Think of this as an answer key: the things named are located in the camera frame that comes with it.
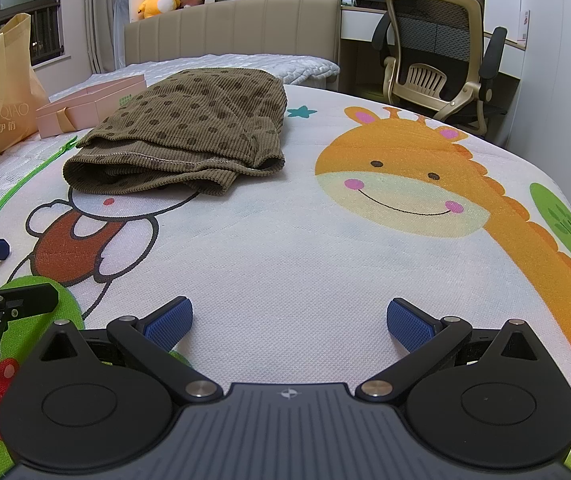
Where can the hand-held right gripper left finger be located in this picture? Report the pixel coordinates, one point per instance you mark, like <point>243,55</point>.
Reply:
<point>170,322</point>

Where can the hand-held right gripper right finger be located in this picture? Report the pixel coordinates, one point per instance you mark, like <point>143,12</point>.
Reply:
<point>408,322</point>

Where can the cartoon printed bed mat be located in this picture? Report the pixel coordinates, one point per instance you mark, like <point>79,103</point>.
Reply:
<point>290,240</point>

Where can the pink gift box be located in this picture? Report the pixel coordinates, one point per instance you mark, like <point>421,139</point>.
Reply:
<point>85,105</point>

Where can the light curtain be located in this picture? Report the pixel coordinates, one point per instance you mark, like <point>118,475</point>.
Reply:
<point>100,20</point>

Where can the beige mesh office chair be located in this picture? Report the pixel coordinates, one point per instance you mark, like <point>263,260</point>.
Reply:
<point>435,30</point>

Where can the white desk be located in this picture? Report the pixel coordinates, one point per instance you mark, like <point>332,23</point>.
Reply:
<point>360,22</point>

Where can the beige padded headboard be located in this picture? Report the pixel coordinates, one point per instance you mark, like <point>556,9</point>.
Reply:
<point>235,25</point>

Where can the paper label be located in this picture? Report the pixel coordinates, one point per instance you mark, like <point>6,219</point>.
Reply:
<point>525,25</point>

